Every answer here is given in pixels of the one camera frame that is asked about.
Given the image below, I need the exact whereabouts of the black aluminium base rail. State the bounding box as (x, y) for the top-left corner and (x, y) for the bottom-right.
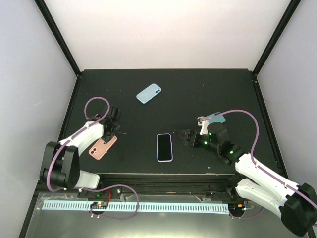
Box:
(76, 173), (238, 201)

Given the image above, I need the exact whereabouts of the teal phone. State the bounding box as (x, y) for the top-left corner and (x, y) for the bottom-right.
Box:
(207, 112), (226, 123)

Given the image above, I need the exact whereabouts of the small circuit board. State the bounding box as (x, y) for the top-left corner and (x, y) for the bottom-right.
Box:
(232, 203), (250, 211)
(90, 201), (108, 209)

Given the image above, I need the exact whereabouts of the black phone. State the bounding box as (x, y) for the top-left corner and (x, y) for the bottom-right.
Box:
(157, 134), (172, 161)

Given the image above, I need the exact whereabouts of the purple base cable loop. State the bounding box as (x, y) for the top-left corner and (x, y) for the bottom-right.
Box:
(229, 205), (264, 221)
(81, 184), (140, 221)

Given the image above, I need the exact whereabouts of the light blue slotted cable duct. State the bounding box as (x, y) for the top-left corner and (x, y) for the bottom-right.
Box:
(42, 200), (229, 215)

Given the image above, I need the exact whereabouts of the right small circuit board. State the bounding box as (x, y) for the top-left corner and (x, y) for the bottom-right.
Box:
(232, 203), (250, 211)

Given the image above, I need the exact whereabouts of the light blue phone case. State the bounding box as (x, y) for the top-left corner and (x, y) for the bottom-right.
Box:
(136, 83), (162, 104)

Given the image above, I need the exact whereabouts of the lilac phone case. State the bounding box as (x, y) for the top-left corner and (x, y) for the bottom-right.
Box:
(156, 133), (173, 163)

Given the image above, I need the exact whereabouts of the black frame post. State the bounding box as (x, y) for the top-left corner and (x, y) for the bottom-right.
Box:
(252, 0), (302, 75)
(34, 0), (81, 76)

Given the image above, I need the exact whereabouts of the right purple base cable loop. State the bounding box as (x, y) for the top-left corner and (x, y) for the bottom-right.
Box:
(229, 205), (264, 221)

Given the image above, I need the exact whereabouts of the left black frame post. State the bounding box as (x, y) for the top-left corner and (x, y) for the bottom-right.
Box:
(34, 0), (81, 76)

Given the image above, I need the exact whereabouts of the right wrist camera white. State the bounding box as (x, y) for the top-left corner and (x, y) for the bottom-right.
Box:
(197, 116), (210, 135)

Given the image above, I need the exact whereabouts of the left purple base cable loop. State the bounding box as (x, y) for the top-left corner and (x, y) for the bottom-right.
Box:
(81, 184), (140, 221)

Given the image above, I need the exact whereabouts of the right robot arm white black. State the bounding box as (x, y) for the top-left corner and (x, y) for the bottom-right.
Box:
(178, 122), (317, 237)

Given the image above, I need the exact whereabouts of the left small circuit board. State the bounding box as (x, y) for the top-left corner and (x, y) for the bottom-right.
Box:
(90, 201), (108, 209)

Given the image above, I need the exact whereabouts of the right black frame post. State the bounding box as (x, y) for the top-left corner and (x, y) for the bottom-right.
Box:
(252, 0), (302, 75)

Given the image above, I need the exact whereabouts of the pink phone case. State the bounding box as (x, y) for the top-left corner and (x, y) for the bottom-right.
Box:
(89, 136), (117, 160)

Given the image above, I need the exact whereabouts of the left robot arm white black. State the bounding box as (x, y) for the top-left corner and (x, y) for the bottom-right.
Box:
(39, 106), (120, 198)

